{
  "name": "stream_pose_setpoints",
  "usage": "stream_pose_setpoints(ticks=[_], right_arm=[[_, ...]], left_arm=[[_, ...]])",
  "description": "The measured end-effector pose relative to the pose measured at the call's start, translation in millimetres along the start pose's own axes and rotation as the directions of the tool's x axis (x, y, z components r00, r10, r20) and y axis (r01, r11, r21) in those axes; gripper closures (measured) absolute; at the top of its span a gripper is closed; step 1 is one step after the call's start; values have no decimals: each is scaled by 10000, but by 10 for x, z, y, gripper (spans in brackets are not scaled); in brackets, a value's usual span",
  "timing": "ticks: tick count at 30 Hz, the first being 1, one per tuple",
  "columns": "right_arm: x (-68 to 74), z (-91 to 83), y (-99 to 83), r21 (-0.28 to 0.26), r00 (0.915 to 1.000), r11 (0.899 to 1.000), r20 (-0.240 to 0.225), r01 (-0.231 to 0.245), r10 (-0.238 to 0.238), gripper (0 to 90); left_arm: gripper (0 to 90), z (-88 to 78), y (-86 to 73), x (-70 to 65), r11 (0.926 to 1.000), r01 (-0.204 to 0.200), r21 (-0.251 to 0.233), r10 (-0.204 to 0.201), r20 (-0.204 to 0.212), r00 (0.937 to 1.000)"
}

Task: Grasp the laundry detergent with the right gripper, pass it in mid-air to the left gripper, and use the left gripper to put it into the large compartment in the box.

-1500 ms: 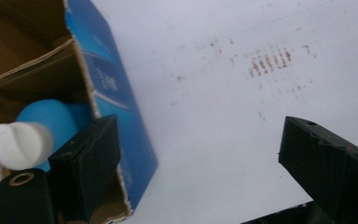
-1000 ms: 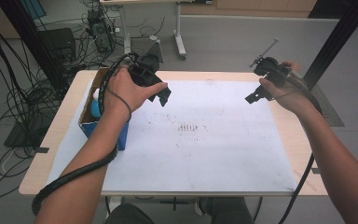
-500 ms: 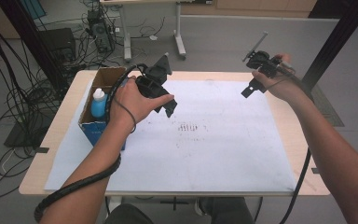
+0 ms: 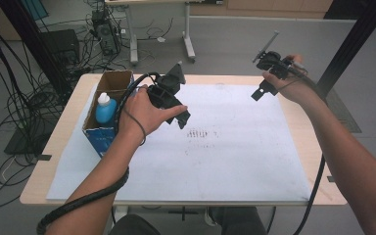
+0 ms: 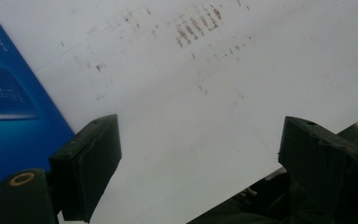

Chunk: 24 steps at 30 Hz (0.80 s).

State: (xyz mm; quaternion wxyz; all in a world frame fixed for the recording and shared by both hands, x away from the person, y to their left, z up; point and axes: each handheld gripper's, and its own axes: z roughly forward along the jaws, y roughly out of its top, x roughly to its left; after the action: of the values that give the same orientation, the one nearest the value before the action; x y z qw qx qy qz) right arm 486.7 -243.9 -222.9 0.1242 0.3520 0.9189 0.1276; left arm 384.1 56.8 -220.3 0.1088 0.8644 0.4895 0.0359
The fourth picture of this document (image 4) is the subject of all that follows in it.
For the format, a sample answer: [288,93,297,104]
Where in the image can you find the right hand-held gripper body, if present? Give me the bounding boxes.
[253,29,295,81]

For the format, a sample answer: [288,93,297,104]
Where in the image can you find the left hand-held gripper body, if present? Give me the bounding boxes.
[147,62,186,110]

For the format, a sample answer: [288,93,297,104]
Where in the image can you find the blue bottle with white cap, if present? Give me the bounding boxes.
[94,92,118,129]

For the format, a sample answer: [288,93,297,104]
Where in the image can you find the blue cardboard box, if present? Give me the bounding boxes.
[82,70,141,159]

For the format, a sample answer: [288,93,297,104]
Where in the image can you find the person's right hand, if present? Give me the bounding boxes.
[262,53,321,106]

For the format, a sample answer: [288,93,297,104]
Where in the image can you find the person's left hand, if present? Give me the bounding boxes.
[120,85,189,145]

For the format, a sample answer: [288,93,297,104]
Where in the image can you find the black wrist band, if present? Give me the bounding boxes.
[123,109,148,146]

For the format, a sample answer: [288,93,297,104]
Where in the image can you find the white paper sheet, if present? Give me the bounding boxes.
[45,82,312,202]

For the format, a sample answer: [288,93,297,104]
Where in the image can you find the black computer tower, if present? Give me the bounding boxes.
[91,8,122,57]

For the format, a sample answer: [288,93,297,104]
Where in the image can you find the black cross tape mark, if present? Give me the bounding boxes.
[167,206,200,222]

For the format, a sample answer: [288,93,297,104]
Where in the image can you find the person's white shoe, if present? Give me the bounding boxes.
[205,209,217,227]

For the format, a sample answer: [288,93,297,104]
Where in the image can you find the white table leg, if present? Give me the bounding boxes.
[112,205,128,223]

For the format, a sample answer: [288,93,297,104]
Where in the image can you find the person's left leg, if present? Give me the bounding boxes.
[109,213,161,235]

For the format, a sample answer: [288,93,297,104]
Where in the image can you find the person's leg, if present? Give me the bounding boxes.
[109,213,161,235]
[209,206,268,235]

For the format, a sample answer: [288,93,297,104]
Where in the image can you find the black box on floor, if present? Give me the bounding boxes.
[40,28,81,67]

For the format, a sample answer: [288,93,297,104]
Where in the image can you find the person's right leg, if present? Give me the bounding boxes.
[209,206,268,235]

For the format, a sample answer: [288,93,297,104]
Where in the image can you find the thin black cord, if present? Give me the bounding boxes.
[275,72,307,92]

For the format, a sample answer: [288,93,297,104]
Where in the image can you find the white desk frame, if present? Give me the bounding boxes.
[104,0,224,67]

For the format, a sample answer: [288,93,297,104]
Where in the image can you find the black metal post with base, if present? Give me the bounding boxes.
[316,0,376,99]

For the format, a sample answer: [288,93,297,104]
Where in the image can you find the right hand-held gripper cable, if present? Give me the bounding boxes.
[287,62,327,235]

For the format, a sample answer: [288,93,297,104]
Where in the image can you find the hand-held gripper cable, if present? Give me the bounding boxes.
[287,62,327,235]
[35,71,162,235]

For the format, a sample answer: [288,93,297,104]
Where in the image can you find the left hand-held gripper cable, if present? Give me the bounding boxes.
[35,71,162,235]

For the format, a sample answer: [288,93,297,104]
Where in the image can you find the tangle of black floor cables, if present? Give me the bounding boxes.
[0,0,177,210]

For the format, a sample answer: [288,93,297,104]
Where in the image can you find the black slanted metal post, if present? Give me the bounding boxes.
[0,0,72,96]

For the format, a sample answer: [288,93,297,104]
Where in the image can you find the dark floor base plate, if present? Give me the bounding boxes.
[3,118,58,156]

